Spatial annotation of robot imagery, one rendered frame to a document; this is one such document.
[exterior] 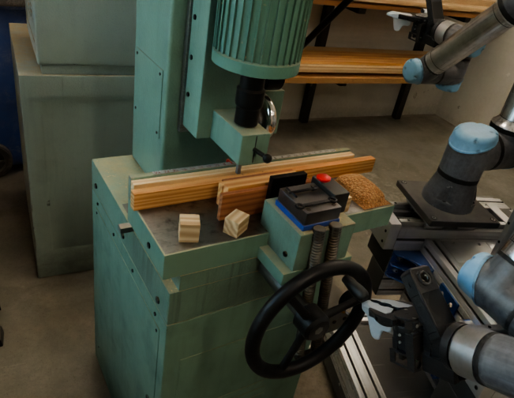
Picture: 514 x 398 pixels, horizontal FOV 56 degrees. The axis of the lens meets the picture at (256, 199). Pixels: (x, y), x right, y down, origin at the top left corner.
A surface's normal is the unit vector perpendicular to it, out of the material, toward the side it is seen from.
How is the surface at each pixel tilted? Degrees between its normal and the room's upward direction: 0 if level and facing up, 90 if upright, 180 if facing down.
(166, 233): 0
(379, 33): 90
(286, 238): 90
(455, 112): 90
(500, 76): 90
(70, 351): 0
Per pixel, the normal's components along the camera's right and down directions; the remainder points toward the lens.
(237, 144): -0.85, 0.15
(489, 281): -0.70, -0.35
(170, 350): 0.50, 0.52
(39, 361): 0.15, -0.84
